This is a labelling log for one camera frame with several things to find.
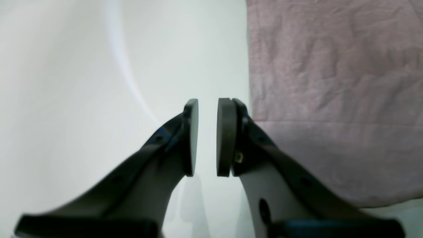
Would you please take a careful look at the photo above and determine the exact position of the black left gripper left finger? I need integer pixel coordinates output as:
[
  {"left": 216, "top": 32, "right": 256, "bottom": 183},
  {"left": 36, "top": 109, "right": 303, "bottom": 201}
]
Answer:
[{"left": 14, "top": 99, "right": 199, "bottom": 238}]

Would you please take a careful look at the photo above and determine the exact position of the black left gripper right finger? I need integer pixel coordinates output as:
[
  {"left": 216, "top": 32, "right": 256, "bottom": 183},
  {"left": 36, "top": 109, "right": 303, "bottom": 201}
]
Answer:
[{"left": 216, "top": 98, "right": 406, "bottom": 238}]

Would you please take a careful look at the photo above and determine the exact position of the pink T-shirt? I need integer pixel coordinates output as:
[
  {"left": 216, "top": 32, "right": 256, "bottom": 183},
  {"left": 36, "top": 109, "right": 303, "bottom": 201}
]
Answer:
[{"left": 246, "top": 0, "right": 423, "bottom": 207}]

